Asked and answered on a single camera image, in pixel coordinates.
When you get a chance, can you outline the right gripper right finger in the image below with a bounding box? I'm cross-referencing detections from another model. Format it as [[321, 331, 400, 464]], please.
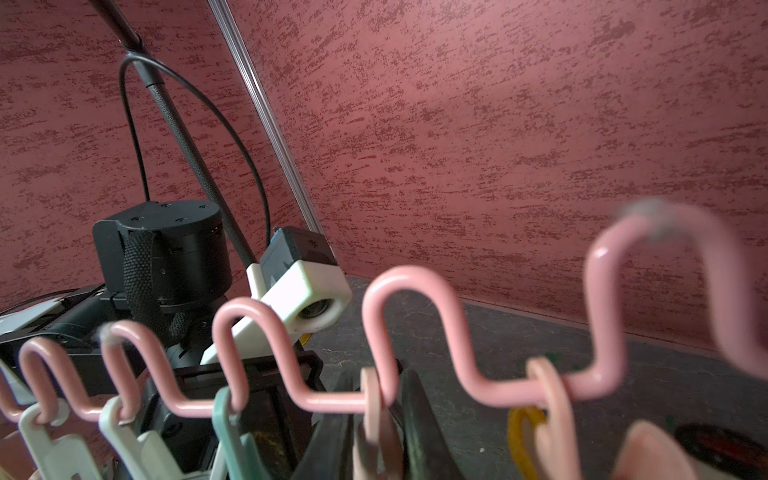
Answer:
[[392, 368, 464, 479]]

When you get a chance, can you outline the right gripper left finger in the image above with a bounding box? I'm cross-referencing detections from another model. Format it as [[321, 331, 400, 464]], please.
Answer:
[[291, 369, 360, 479]]

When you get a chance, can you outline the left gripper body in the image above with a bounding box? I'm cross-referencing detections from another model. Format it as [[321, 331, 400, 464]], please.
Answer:
[[132, 356, 313, 479]]

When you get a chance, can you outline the pink clip hanger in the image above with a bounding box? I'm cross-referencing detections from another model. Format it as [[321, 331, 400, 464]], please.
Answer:
[[0, 197, 768, 480]]

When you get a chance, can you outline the beige work glove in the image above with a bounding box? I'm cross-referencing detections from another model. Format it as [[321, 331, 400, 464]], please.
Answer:
[[674, 423, 767, 479]]

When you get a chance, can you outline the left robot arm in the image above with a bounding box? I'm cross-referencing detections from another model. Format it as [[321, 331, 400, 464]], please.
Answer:
[[17, 189, 351, 417]]

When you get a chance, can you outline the black clothes rack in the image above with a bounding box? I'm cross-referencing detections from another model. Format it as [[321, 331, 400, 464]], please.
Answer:
[[89, 0, 272, 267]]

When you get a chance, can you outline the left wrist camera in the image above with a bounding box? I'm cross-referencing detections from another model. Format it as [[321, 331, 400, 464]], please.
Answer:
[[200, 226, 354, 366]]

